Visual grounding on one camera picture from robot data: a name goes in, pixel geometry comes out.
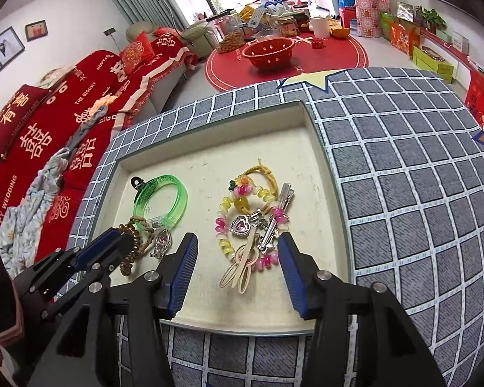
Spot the red sofa cover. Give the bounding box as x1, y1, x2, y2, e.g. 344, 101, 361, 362
0, 34, 198, 259

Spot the orange gift bag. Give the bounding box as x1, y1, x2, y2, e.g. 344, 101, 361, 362
389, 18, 420, 55

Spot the silver pink charm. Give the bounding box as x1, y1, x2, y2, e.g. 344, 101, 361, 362
149, 228, 174, 259

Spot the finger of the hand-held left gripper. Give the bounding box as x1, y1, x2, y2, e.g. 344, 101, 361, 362
14, 228, 135, 303
42, 265, 117, 321

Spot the red colander basket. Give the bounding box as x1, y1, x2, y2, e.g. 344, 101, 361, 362
241, 37, 299, 71

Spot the pink yellow beaded bracelet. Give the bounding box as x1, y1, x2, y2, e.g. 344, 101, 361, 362
215, 183, 291, 273

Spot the white cup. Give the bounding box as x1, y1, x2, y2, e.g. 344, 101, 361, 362
309, 15, 331, 39

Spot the brown braided rope bracelet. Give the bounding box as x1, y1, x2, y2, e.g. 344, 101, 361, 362
119, 217, 156, 256

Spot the pile of snack packets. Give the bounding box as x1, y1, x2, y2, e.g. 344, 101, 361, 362
238, 0, 311, 37

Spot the beige wooden hair clip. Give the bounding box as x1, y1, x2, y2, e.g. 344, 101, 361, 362
220, 226, 263, 294

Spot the brown spiral hair tie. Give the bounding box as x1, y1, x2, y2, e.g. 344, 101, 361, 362
119, 226, 143, 277

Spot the red plastic stool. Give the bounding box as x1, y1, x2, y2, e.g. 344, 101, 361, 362
339, 6, 358, 29

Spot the green gift box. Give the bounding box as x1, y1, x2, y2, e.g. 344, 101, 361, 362
412, 45, 454, 83

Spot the red round mat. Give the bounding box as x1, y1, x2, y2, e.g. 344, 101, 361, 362
205, 32, 369, 93

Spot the grey jewelry tray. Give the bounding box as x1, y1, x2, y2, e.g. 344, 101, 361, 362
70, 100, 353, 336

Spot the purple heart pendant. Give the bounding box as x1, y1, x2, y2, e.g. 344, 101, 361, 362
230, 210, 267, 236

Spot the small framed picture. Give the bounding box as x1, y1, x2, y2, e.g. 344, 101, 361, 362
24, 20, 49, 42

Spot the red pillow gold lettering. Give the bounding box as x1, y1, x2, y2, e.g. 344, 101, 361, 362
0, 84, 51, 158

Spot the silver star hair clip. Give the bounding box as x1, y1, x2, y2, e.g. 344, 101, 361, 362
258, 183, 295, 251

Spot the yellow hair tie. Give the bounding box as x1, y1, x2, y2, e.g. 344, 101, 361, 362
228, 159, 277, 202

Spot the green plastic bangle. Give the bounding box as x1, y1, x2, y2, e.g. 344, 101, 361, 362
133, 174, 188, 230

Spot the beige armchair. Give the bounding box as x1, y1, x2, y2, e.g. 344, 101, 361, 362
183, 20, 218, 59

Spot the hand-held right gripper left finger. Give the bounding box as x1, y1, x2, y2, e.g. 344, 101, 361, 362
26, 232, 199, 387

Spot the red patterned gift box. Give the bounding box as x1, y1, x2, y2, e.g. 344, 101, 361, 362
353, 0, 391, 38

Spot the potted plant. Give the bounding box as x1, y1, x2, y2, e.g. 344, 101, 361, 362
415, 6, 448, 35

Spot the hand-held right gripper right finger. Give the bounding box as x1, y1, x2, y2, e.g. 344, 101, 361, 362
277, 232, 448, 387

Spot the large framed photo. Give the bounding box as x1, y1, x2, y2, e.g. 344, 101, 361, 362
0, 27, 25, 68

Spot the clear jar of nuts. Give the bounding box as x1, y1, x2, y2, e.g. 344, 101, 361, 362
206, 12, 247, 54

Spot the red embroidered pillow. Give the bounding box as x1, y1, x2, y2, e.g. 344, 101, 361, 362
119, 32, 153, 75

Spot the grey floral cloth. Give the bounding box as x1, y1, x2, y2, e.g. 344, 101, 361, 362
0, 105, 109, 279

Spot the grey checkered tablecloth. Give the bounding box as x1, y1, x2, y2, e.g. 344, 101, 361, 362
66, 66, 484, 387

